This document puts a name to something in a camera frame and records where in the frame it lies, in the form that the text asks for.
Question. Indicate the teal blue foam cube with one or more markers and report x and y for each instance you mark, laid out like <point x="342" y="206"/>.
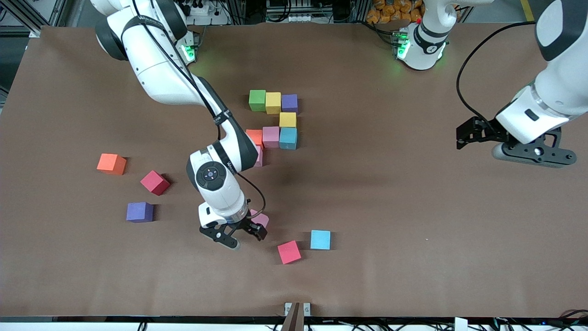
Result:
<point x="288" y="139"/>

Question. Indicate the orange fruit net bag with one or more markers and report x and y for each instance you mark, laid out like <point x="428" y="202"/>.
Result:
<point x="390" y="11"/>

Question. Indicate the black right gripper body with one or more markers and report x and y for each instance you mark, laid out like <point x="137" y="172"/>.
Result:
<point x="242" y="224"/>

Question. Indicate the purple foam cube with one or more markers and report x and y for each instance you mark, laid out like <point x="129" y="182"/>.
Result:
<point x="289" y="103"/>
<point x="139" y="211"/>

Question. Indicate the crimson foam cube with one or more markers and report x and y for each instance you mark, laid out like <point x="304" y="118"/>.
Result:
<point x="154" y="182"/>

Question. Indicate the white power strip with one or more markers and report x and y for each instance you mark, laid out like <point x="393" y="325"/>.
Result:
<point x="206" y="14"/>

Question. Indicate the aluminium frame post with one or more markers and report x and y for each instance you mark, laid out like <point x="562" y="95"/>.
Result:
<point x="293" y="319"/>

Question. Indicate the red foam cube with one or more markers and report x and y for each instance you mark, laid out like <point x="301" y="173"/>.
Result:
<point x="289" y="252"/>

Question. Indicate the yellow foam cube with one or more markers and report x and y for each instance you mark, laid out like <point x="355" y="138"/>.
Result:
<point x="274" y="102"/>
<point x="288" y="119"/>

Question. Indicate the small metal bracket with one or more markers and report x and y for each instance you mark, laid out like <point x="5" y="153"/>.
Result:
<point x="307" y="309"/>

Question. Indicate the light blue foam cube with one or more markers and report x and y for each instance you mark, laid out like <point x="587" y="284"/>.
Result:
<point x="320" y="239"/>

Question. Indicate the orange foam cube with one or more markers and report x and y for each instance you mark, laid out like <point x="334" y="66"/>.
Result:
<point x="110" y="163"/>
<point x="255" y="135"/>

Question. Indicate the green foam cube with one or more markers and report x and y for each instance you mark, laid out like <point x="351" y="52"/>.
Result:
<point x="257" y="99"/>

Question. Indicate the white paper tag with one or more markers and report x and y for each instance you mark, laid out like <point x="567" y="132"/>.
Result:
<point x="460" y="325"/>

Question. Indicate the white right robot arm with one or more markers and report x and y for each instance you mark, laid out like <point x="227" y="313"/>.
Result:
<point x="220" y="197"/>

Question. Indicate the brown table cover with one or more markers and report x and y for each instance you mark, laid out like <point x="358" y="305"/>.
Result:
<point x="390" y="230"/>

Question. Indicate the metal equipment rack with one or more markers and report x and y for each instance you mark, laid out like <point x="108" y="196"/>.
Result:
<point x="294" y="18"/>

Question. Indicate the aluminium frame profile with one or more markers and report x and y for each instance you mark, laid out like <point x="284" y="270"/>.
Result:
<point x="34" y="16"/>

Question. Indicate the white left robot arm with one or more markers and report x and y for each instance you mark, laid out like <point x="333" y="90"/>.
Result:
<point x="560" y="92"/>

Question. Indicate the pink foam cube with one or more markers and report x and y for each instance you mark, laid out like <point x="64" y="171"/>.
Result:
<point x="271" y="137"/>
<point x="259" y="156"/>
<point x="262" y="219"/>

